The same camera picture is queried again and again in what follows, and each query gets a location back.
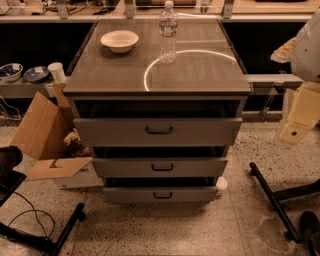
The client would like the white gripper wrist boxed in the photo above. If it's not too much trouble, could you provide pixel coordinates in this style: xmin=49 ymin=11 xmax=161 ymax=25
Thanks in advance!
xmin=279 ymin=82 xmax=320 ymax=145

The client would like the grey drawer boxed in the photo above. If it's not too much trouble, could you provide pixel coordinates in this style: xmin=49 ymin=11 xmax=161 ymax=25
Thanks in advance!
xmin=93 ymin=157 xmax=227 ymax=178
xmin=74 ymin=118 xmax=242 ymax=147
xmin=103 ymin=186 xmax=217 ymax=203

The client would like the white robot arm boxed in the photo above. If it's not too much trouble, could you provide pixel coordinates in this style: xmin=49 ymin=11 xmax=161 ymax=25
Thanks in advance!
xmin=271 ymin=9 xmax=320 ymax=147

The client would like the grey drawer cabinet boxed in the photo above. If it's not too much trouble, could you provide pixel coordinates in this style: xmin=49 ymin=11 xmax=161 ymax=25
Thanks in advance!
xmin=64 ymin=19 xmax=251 ymax=190

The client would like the grey top drawer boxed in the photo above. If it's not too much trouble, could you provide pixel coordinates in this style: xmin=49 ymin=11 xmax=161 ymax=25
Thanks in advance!
xmin=74 ymin=118 xmax=242 ymax=147

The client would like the grey bottom drawer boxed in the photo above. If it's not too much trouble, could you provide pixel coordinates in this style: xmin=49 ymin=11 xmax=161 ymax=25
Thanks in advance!
xmin=103 ymin=186 xmax=217 ymax=203

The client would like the open cardboard box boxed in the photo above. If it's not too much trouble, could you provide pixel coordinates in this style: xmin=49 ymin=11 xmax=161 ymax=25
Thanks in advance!
xmin=11 ymin=85 xmax=103 ymax=189

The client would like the clear plastic water bottle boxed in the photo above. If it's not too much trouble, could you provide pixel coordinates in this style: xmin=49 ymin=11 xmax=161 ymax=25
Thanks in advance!
xmin=159 ymin=0 xmax=178 ymax=64

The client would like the white bowl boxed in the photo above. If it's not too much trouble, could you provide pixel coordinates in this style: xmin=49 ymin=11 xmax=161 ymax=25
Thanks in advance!
xmin=100 ymin=30 xmax=139 ymax=54

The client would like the stuffed toy in box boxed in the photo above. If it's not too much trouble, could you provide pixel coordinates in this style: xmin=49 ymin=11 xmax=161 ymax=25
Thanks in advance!
xmin=63 ymin=129 xmax=90 ymax=157

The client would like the white paper cup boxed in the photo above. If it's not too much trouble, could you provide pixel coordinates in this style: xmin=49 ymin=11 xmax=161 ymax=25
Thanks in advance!
xmin=48 ymin=62 xmax=66 ymax=83

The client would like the blue patterned bowl right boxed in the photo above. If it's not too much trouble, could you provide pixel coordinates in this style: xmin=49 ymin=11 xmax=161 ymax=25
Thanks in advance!
xmin=23 ymin=66 xmax=49 ymax=84

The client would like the blue patterned bowl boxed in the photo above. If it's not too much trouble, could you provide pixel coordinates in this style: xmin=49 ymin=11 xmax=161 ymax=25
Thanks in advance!
xmin=0 ymin=63 xmax=23 ymax=82
xmin=23 ymin=66 xmax=49 ymax=84

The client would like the blue patterned bowl left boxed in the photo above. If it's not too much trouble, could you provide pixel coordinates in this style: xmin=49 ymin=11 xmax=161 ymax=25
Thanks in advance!
xmin=0 ymin=63 xmax=23 ymax=82

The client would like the black stand left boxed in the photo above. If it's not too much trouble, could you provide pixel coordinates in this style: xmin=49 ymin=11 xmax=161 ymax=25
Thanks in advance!
xmin=0 ymin=146 xmax=85 ymax=256

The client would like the metal shelf rail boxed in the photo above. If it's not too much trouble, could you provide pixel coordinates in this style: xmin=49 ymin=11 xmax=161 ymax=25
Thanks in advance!
xmin=245 ymin=74 xmax=302 ymax=88

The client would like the black cable on floor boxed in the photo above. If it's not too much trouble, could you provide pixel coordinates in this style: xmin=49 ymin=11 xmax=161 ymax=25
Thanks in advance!
xmin=7 ymin=190 xmax=56 ymax=240

